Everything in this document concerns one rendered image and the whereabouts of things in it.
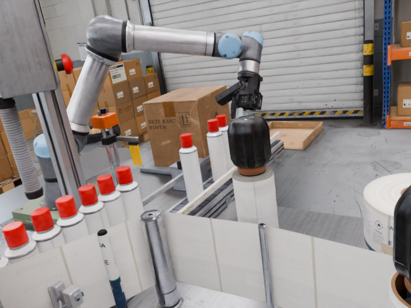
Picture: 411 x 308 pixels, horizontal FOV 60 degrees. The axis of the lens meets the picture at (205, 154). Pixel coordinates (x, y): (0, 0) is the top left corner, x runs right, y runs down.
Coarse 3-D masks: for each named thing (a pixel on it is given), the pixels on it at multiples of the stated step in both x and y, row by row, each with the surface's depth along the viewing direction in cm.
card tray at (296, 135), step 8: (272, 128) 184; (280, 128) 182; (288, 128) 180; (296, 128) 178; (304, 128) 176; (312, 128) 174; (320, 128) 168; (280, 136) 170; (288, 136) 168; (296, 136) 166; (304, 136) 164; (312, 136) 158; (288, 144) 157; (296, 144) 156; (304, 144) 149
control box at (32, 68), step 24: (0, 0) 59; (24, 0) 60; (0, 24) 59; (24, 24) 61; (0, 48) 60; (24, 48) 62; (48, 48) 63; (0, 72) 61; (24, 72) 62; (48, 72) 64
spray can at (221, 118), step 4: (216, 116) 116; (220, 116) 115; (224, 116) 115; (220, 120) 115; (224, 120) 116; (220, 124) 116; (224, 124) 116; (220, 128) 116; (224, 128) 116; (224, 132) 116; (224, 136) 116; (224, 140) 116; (224, 144) 117; (228, 144) 117; (224, 148) 117; (228, 148) 118; (228, 152) 118; (228, 156) 118; (228, 160) 119; (228, 164) 119; (232, 164) 120; (228, 168) 120
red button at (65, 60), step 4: (64, 56) 66; (68, 56) 67; (56, 60) 66; (60, 60) 67; (64, 60) 66; (68, 60) 66; (56, 64) 66; (60, 64) 66; (64, 64) 66; (68, 64) 66; (72, 64) 68; (60, 68) 67; (64, 68) 67; (68, 68) 67; (72, 68) 68; (68, 72) 67
